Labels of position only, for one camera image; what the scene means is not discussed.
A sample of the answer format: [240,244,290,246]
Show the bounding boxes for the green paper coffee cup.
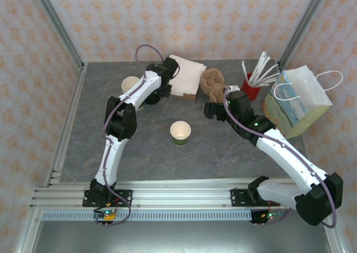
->
[169,120,192,147]
[120,76,144,110]

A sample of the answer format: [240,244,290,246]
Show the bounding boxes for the landscape print paper gift bag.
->
[261,65,344,139]

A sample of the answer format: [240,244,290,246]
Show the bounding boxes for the red plastic cup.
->
[241,72,262,101]

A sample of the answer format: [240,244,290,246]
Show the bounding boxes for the white napkin stack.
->
[168,54,208,96]

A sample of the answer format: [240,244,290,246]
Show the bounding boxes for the brown cardboard napkin box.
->
[170,92,197,102]

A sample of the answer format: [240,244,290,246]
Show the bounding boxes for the wide aluminium base beam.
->
[30,180,334,209]

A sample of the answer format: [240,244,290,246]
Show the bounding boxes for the grey metal shelf panel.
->
[16,221,344,253]

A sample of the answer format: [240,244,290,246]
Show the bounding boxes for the aluminium frame post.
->
[29,0,86,70]
[277,0,334,70]

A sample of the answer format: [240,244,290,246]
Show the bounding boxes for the grey slotted cable duct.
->
[41,210,284,222]

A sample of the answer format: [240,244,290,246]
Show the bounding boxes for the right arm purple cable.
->
[223,87,338,229]

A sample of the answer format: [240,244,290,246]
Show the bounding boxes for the aluminium frame leg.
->
[319,208,349,253]
[15,210,42,253]

